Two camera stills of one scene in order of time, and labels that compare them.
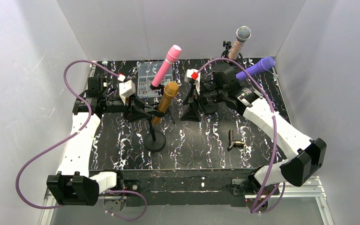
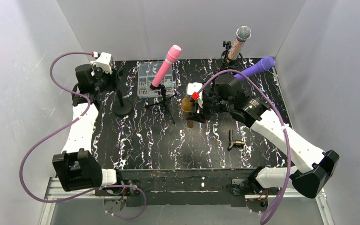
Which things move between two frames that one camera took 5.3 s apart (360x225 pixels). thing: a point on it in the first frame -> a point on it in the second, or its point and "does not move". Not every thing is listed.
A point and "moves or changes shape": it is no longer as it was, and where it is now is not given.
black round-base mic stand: x=154 y=140 moves or changes shape
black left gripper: x=130 y=108 -> x=113 y=75
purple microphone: x=266 y=63 does not move
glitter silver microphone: x=243 y=33 does not move
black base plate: x=184 y=187 does not move
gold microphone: x=171 y=90 moves or changes shape
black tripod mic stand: x=159 y=114 -> x=161 y=89
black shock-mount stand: x=225 y=55 does not move
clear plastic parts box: x=147 y=71 does not move
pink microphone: x=173 y=53 does not move
